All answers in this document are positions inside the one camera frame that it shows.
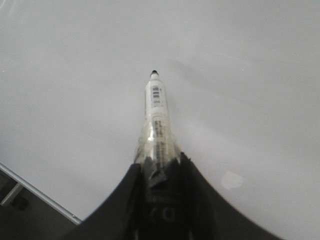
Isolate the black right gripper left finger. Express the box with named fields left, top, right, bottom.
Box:
left=61, top=163, right=142, bottom=240

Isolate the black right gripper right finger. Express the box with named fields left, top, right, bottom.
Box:
left=180, top=152, right=278, bottom=240

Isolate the white dry-erase marker black tip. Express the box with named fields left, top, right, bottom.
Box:
left=134, top=69, right=183, bottom=191

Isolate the white whiteboard with aluminium frame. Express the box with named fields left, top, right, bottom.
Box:
left=0, top=0, right=320, bottom=240

